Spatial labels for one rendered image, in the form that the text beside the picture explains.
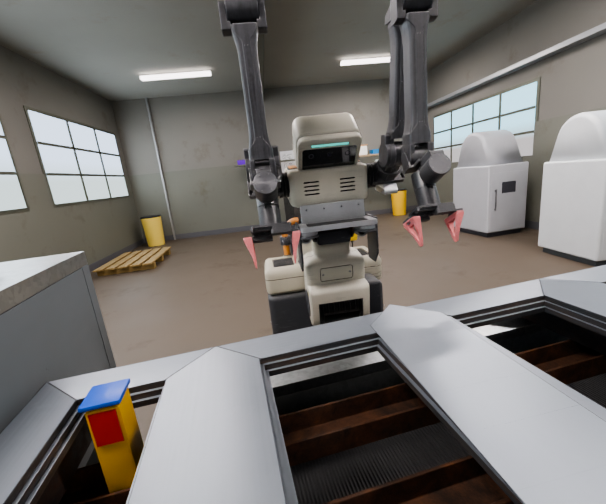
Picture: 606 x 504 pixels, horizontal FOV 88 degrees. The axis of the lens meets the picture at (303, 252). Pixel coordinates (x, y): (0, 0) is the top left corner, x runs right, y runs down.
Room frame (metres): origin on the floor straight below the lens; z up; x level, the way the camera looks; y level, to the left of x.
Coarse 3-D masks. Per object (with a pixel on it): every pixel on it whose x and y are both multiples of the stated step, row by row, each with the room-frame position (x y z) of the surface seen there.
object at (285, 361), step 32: (480, 320) 0.67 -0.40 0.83; (576, 320) 0.63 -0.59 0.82; (320, 352) 0.59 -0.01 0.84; (352, 352) 0.60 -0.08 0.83; (384, 352) 0.58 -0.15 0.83; (160, 384) 0.53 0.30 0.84; (416, 384) 0.48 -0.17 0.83; (448, 416) 0.40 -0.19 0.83; (64, 448) 0.42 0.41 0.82; (32, 480) 0.35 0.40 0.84; (288, 480) 0.32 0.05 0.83
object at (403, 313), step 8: (384, 312) 0.72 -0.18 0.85; (392, 312) 0.71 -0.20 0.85; (400, 312) 0.71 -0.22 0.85; (408, 312) 0.70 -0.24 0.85; (416, 312) 0.70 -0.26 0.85; (424, 312) 0.70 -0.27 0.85; (432, 312) 0.69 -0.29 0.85; (440, 312) 0.69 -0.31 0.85; (376, 320) 0.68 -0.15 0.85; (384, 320) 0.68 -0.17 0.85; (392, 320) 0.67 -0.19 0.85
